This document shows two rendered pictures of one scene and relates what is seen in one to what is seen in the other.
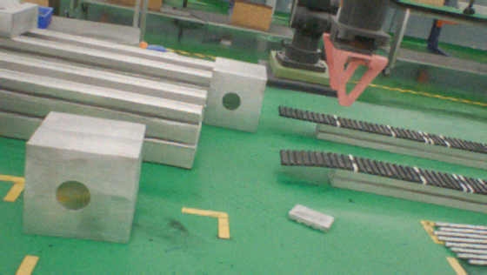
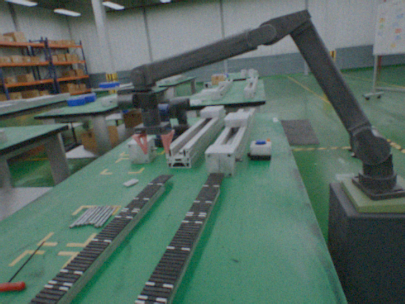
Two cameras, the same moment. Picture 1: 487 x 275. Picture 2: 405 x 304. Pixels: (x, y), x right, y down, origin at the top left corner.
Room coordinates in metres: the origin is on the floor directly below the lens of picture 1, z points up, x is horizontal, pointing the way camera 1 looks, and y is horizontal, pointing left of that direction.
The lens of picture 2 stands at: (1.16, -0.88, 1.18)
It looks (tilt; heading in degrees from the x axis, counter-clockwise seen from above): 17 degrees down; 111
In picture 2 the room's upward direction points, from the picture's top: 6 degrees counter-clockwise
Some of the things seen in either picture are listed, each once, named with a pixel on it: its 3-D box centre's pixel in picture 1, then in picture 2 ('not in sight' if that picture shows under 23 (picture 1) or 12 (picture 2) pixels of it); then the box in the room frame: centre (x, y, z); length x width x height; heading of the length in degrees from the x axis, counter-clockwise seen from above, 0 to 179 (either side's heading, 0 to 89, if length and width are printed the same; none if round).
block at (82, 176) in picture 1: (90, 171); (144, 149); (0.49, 0.16, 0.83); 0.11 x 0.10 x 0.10; 11
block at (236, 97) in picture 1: (236, 91); (224, 160); (0.90, 0.05, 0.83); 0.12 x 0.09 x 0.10; 4
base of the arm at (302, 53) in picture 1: (303, 50); (377, 175); (1.35, -0.08, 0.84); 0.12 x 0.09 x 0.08; 107
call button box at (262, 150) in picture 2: not in sight; (259, 150); (0.99, 0.22, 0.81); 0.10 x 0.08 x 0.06; 4
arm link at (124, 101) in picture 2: not in sight; (134, 90); (0.67, -0.11, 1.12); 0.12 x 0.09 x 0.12; 2
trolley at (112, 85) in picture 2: not in sight; (116, 103); (-2.64, 4.22, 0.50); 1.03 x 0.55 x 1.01; 104
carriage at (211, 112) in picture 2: not in sight; (212, 114); (0.65, 0.72, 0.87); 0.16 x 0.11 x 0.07; 94
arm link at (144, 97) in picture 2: not in sight; (146, 100); (0.70, -0.11, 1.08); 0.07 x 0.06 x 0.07; 2
